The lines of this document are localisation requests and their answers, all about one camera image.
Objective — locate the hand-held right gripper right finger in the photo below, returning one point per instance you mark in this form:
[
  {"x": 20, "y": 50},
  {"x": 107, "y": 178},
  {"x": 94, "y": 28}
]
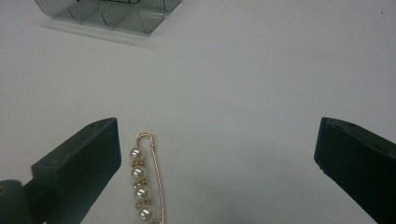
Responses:
[{"x": 358, "y": 161}]

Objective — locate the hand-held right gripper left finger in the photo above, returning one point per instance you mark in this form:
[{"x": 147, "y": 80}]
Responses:
[{"x": 79, "y": 168}]

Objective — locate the gold pearl brooch pin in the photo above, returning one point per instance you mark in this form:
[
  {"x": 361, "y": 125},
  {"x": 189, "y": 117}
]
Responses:
[{"x": 140, "y": 175}]

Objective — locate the clear grey compartment box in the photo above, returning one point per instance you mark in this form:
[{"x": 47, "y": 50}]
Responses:
[{"x": 109, "y": 14}]

